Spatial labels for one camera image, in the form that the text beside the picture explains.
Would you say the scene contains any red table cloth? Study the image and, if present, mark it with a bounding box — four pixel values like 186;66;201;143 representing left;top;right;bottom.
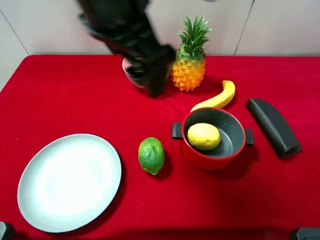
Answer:
0;55;320;240

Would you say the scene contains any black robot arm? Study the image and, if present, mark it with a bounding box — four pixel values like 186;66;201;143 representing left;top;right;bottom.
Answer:
77;0;176;97

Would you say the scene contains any black glasses case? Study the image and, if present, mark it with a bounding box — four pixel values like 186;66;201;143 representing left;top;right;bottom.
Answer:
245;98;302;159

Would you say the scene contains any black base corner right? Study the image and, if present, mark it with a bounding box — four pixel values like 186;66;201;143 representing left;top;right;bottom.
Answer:
289;227;320;240

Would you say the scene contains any black base corner left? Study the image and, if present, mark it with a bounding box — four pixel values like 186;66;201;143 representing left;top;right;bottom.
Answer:
0;221;15;240

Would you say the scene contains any grey round plate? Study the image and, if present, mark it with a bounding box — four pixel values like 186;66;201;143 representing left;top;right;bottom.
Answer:
17;133;122;233

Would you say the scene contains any pink bowl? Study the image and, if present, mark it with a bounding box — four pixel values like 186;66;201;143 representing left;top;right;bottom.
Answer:
122;58;149;90

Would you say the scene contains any yellow banana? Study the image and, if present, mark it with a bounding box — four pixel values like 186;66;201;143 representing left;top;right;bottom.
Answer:
190;80;236;112

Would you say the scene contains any yellow lemon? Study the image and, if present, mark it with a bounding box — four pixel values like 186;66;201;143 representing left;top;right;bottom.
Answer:
187;123;221;151

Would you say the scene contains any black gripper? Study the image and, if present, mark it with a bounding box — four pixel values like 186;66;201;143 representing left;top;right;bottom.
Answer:
125;44;176;97

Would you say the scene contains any green lime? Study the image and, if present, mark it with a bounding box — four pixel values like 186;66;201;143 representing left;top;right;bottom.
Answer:
138;137;165;175

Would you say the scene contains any black base corner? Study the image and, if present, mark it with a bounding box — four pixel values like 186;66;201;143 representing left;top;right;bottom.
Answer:
0;221;15;240
289;227;320;240

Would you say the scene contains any artificial pineapple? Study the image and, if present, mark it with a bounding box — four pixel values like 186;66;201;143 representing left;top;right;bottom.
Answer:
171;15;212;91

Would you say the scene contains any red pot with black handles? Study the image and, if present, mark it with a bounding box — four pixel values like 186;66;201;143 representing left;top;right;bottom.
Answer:
171;107;254;171

